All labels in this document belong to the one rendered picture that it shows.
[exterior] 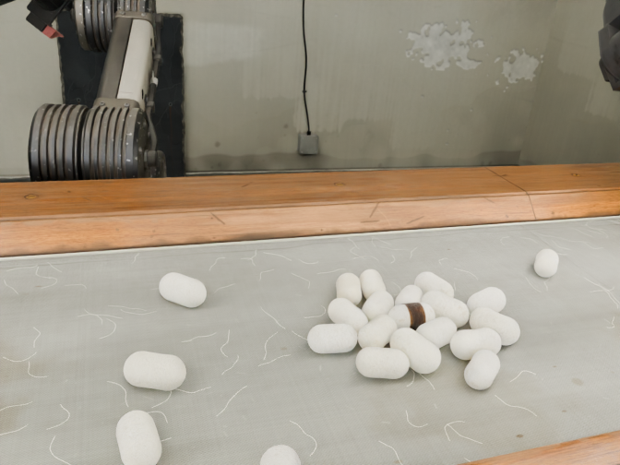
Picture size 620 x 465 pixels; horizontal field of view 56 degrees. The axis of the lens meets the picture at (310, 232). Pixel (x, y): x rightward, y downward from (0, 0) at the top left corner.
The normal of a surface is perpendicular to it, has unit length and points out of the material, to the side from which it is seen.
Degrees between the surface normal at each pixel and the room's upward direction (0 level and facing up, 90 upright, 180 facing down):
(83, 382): 0
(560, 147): 90
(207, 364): 0
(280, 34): 90
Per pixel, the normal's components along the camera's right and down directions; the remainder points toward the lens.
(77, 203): 0.08, -0.90
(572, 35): -0.96, 0.04
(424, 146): 0.28, 0.42
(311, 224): 0.27, -0.33
